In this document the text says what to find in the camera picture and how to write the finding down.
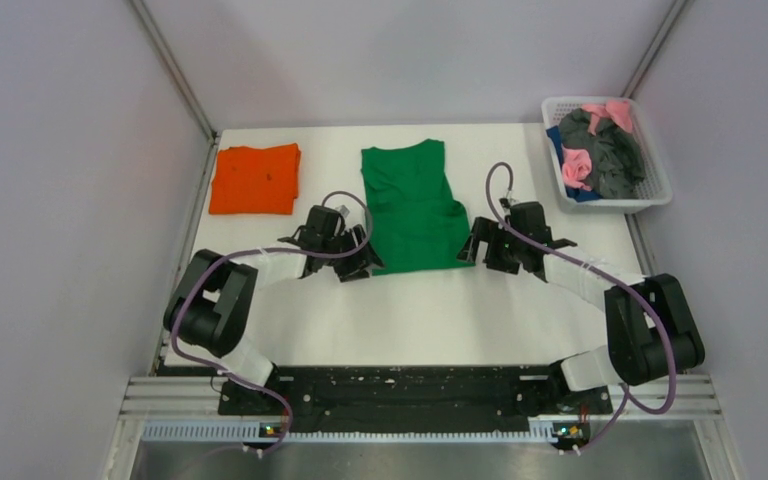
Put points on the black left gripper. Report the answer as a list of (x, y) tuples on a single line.
[(354, 268)]

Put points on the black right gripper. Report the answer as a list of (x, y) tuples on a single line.
[(489, 231)]

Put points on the green t shirt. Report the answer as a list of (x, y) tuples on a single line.
[(418, 225)]

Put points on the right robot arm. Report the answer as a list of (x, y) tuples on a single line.
[(650, 330)]

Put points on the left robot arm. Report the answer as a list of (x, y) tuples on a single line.
[(208, 312)]

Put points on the blue t shirt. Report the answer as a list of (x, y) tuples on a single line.
[(575, 166)]

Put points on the folded orange t shirt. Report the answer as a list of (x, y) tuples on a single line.
[(251, 180)]

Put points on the pink t shirt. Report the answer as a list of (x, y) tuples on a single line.
[(579, 166)]

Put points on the dark grey t shirt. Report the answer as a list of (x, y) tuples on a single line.
[(606, 156)]

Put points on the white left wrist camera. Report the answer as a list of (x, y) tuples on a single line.
[(343, 210)]

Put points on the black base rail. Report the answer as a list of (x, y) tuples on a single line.
[(417, 399)]

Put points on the white slotted cable duct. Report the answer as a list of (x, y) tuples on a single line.
[(239, 431)]

